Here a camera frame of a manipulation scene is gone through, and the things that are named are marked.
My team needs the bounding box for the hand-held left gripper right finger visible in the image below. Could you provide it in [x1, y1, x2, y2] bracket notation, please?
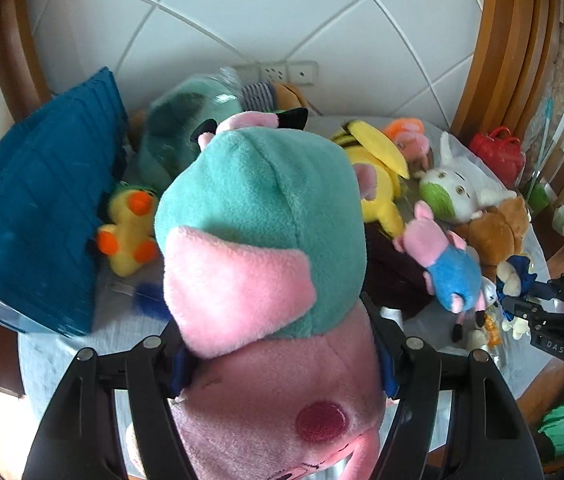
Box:
[362, 292, 545, 480]

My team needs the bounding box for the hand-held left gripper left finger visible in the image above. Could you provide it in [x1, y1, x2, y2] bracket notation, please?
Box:
[22, 317, 200, 480]

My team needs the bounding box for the pink pig plush teal dress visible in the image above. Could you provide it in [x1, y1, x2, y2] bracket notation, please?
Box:
[124, 107, 403, 480]

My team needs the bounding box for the blue fabric storage bin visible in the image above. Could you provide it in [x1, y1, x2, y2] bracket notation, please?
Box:
[0, 66, 130, 337]

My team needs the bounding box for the small white and blue plush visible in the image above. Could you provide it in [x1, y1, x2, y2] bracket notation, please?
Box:
[496, 255, 535, 298]

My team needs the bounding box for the green cloth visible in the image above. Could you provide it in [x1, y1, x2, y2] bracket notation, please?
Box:
[536, 404, 564, 461]

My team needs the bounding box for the brown bear plush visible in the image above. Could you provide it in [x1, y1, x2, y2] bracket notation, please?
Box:
[454, 196, 532, 266]

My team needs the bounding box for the small pink pig plush blue shirt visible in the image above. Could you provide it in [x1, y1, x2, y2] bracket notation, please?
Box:
[394, 201, 485, 343]

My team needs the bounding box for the maroon plush cloth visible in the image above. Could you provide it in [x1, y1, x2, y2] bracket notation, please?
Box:
[362, 222, 435, 321]

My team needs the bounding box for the white rabbit plush green belly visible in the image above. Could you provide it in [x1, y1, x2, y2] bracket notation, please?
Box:
[418, 131, 517, 223]

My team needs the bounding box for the red handbag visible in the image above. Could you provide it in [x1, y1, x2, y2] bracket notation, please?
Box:
[470, 126, 526, 186]

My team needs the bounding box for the yellow duck plush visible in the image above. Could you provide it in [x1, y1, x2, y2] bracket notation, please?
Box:
[96, 184, 160, 277]

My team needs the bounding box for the yellow mouse plush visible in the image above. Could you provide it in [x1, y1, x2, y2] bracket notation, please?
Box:
[331, 119, 411, 238]

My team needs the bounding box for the orange and pink plush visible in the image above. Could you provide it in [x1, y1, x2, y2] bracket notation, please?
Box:
[383, 117, 430, 171]

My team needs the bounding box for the teal plush in plastic bag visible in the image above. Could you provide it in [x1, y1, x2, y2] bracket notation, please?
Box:
[138, 67, 245, 196]

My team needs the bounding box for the striped plush doll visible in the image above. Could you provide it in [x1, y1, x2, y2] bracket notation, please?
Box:
[239, 81, 310, 113]

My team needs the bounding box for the small white plush keychain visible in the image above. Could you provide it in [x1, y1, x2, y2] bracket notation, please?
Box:
[502, 310, 528, 340]

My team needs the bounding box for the wooden frame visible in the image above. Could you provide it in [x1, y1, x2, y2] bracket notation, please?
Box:
[0, 0, 58, 126]
[449, 0, 564, 133]

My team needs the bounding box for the white wall socket strip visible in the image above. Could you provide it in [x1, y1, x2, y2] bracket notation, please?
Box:
[232, 60, 319, 86]

